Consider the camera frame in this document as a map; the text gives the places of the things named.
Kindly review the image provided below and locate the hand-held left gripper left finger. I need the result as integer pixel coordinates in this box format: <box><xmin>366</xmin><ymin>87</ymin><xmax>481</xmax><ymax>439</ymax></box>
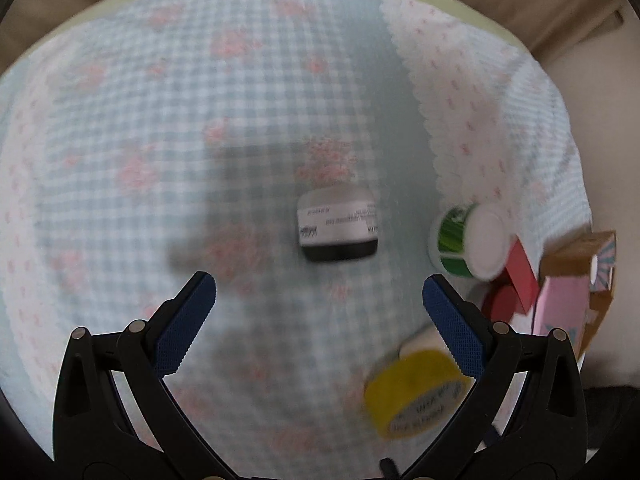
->
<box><xmin>52</xmin><ymin>271</ymin><xmax>236</xmax><ymax>480</ymax></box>

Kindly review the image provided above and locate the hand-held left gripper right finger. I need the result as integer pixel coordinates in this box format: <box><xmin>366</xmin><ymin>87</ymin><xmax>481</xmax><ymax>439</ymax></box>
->
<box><xmin>400</xmin><ymin>274</ymin><xmax>588</xmax><ymax>480</ymax></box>

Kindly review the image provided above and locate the black jar with white label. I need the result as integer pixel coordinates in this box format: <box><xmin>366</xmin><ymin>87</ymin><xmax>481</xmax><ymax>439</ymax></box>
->
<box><xmin>296</xmin><ymin>185</ymin><xmax>380</xmax><ymax>263</ymax></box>

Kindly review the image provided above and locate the red box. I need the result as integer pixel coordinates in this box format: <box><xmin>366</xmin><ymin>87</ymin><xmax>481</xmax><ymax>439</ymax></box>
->
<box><xmin>481</xmin><ymin>238</ymin><xmax>541</xmax><ymax>324</ymax></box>

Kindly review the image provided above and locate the green and white cup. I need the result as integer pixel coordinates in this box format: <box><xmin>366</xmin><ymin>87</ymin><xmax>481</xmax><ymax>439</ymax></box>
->
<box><xmin>428</xmin><ymin>203</ymin><xmax>510</xmax><ymax>282</ymax></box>

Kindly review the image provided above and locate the yellow tape roll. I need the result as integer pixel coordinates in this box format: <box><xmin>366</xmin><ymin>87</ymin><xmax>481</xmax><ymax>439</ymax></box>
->
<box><xmin>363</xmin><ymin>329</ymin><xmax>477</xmax><ymax>442</ymax></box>

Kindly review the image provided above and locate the pink and brown cardboard box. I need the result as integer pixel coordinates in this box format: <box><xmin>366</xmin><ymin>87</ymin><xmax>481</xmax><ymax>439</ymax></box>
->
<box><xmin>530</xmin><ymin>231</ymin><xmax>618</xmax><ymax>361</ymax></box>

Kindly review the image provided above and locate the blue checkered floral blanket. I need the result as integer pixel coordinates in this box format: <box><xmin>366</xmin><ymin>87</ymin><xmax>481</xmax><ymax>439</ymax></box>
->
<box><xmin>0</xmin><ymin>0</ymin><xmax>596</xmax><ymax>479</ymax></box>

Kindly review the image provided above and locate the white dotted cloth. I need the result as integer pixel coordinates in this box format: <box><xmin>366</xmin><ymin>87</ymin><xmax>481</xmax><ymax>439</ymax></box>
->
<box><xmin>376</xmin><ymin>0</ymin><xmax>576</xmax><ymax>211</ymax></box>

